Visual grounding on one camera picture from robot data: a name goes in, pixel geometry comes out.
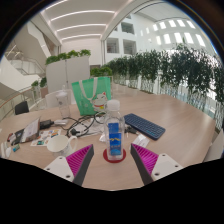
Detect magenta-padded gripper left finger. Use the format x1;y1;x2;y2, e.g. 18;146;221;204
43;143;95;187

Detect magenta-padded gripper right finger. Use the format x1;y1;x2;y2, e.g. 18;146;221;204
129;143;184;186

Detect clear blue-labelled water bottle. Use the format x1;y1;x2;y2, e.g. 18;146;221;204
104;99;126;162

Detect white mug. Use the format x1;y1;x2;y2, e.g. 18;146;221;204
46;134;78;158

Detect white tissue packet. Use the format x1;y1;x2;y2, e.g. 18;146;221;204
132;134;151;149

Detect flat round red coaster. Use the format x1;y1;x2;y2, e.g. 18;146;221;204
102;147;128;164

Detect clear tumbler with lid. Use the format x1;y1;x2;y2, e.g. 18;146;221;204
54;88;72;120

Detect black chair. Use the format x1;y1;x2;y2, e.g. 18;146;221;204
14;100;30;116

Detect green tote bag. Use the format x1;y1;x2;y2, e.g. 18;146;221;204
70;76;113;117

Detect glass balcony railing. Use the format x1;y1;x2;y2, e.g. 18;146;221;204
0;84;36;119

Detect low planter box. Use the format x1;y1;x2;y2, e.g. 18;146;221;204
31;77;48;99
89;65;114;78

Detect row of green hedge plants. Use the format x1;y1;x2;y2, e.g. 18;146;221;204
106;43;224;131

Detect tall white planter cabinet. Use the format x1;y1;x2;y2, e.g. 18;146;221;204
44;49;93;94

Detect ceiling light strips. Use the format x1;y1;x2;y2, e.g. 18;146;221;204
43;0;118;42

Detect tangled black cables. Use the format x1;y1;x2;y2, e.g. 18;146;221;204
49;111;107;139

